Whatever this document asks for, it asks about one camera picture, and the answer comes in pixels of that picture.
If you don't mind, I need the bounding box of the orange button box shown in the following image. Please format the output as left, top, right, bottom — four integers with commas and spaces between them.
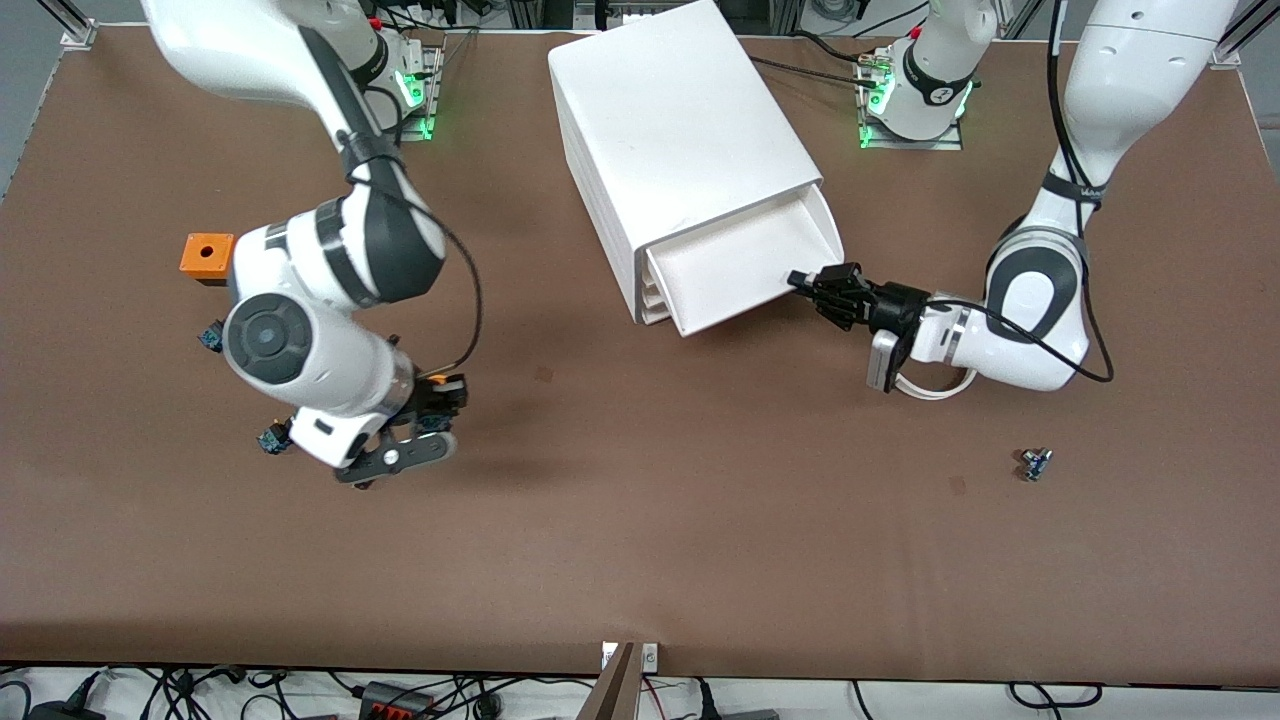
180, 232, 237, 287

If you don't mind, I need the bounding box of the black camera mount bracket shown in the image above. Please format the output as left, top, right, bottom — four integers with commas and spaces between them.
333, 428, 459, 491
880, 325, 926, 371

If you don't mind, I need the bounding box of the black red power strip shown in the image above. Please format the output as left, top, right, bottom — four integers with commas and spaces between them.
358, 682, 437, 720

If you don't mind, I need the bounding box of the black left camera mount bracket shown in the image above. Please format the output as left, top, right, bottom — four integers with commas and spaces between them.
880, 325, 926, 371

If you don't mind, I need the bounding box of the thin black table cable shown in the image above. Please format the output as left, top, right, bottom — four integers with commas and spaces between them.
790, 30, 873, 64

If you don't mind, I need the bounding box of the black looped floor cable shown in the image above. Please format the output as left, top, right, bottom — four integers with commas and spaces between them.
1007, 682, 1105, 712

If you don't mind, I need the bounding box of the black right camera mount bracket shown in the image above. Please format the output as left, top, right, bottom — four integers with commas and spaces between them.
333, 428, 459, 491

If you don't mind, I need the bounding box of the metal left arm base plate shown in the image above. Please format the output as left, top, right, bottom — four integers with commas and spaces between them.
858, 50, 967, 153

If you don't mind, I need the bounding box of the grey brown upright post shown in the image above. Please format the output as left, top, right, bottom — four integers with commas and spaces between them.
578, 642, 641, 720

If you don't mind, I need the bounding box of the white curved plastic clip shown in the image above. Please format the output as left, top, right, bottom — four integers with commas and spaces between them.
893, 367, 977, 402

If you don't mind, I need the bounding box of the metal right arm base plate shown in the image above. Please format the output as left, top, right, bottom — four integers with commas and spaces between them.
385, 42, 444, 143

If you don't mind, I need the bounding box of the aluminium frame corner post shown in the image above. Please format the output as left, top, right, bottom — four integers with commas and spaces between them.
40, 0, 101, 51

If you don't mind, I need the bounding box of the white drawer cabinet shell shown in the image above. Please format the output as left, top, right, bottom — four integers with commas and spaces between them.
547, 0, 826, 327

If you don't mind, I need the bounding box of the black power plug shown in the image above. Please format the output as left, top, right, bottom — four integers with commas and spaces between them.
28, 670, 107, 720

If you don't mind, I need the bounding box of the thick black table cable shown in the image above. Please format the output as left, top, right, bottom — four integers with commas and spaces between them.
745, 52, 886, 91

